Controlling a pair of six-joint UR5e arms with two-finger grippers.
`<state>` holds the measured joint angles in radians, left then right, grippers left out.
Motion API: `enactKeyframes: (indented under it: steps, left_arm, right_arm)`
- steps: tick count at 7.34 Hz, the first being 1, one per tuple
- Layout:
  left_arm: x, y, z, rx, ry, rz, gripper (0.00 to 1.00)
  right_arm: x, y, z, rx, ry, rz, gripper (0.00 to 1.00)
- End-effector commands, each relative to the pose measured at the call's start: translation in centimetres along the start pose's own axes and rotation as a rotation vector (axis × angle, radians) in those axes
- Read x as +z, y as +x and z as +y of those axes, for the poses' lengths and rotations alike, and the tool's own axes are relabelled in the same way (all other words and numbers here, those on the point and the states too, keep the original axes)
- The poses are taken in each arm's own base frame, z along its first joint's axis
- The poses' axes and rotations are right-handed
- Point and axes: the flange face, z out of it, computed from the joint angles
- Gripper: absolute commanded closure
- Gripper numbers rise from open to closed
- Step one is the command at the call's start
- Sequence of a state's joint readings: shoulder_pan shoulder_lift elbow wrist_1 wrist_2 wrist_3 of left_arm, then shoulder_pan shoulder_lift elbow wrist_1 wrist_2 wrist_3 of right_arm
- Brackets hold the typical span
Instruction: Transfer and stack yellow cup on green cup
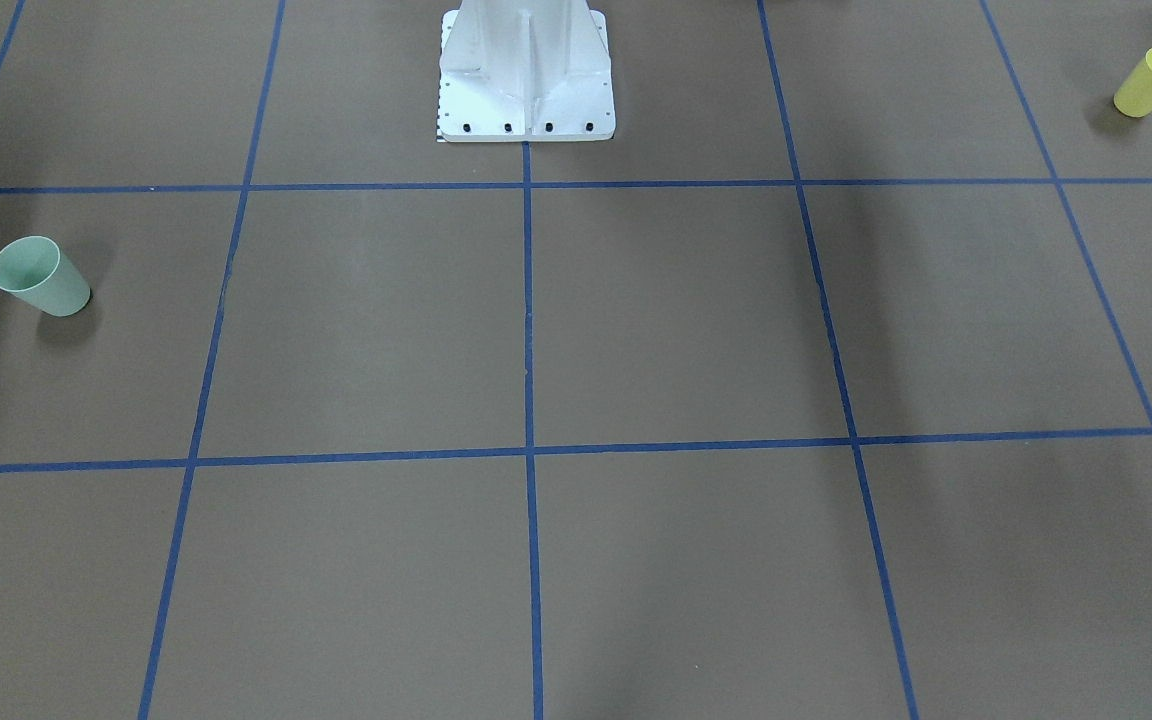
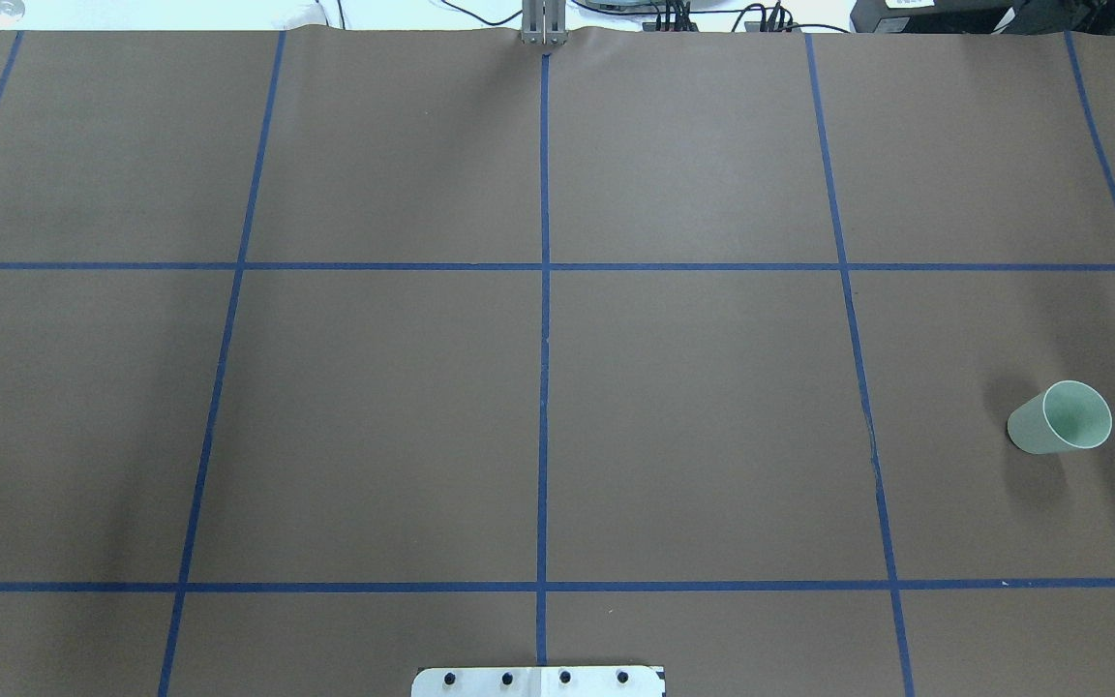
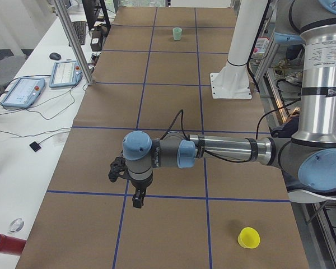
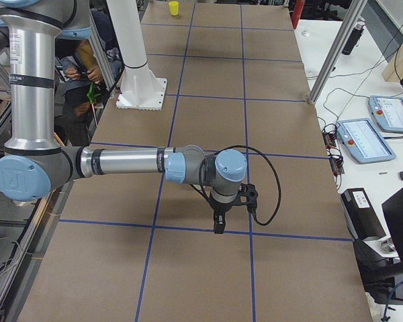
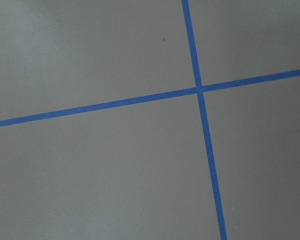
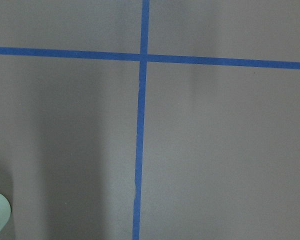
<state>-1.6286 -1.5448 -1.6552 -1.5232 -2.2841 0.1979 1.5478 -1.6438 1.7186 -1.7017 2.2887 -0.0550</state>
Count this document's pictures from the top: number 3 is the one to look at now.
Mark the near blue teach pendant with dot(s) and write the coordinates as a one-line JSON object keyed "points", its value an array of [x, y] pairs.
{"points": [[24, 93]]}

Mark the yellow plastic cup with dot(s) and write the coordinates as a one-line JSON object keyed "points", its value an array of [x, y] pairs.
{"points": [[248, 238]]}

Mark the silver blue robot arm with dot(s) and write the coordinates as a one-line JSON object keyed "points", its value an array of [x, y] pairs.
{"points": [[309, 155]]}

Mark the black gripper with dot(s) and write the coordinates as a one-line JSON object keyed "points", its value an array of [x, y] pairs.
{"points": [[140, 186]]}

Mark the aluminium frame post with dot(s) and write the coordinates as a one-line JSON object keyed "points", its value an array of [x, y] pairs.
{"points": [[81, 52]]}

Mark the blue teach pendant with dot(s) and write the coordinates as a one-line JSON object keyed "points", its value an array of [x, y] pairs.
{"points": [[66, 73], [24, 93]]}

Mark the far blue teach pendant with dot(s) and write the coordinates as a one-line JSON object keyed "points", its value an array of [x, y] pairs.
{"points": [[66, 73]]}

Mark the crumpled clear plastic wrap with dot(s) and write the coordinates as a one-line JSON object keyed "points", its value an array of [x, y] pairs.
{"points": [[16, 225]]}

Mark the black computer mouse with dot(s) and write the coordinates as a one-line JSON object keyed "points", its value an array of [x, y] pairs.
{"points": [[55, 56]]}

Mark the red cylinder bottle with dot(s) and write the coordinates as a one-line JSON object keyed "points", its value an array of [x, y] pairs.
{"points": [[11, 245]]}

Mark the black keyboard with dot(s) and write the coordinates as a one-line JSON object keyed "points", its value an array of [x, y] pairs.
{"points": [[80, 30]]}

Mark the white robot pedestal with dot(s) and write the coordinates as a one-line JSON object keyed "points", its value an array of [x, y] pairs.
{"points": [[232, 82]]}

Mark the small black usb hub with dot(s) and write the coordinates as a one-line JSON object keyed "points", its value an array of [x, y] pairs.
{"points": [[35, 146]]}

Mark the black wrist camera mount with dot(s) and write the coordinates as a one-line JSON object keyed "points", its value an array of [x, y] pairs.
{"points": [[118, 169]]}

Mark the green plastic cup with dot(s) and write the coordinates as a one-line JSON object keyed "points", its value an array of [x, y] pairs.
{"points": [[177, 33]]}

